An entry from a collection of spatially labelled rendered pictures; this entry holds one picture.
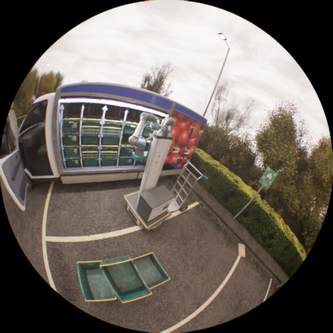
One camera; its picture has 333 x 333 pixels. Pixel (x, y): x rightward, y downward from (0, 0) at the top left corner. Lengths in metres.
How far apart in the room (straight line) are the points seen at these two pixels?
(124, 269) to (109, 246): 0.70
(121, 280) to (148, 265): 0.66
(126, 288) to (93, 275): 0.51
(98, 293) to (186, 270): 1.60
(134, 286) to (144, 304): 0.61
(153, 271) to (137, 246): 0.58
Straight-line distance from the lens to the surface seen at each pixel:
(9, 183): 2.45
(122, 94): 1.97
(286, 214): 6.61
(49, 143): 2.46
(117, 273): 1.59
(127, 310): 2.24
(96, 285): 1.82
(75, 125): 2.22
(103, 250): 2.11
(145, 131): 2.38
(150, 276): 2.09
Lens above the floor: 2.05
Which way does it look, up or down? 27 degrees down
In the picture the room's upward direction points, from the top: 21 degrees clockwise
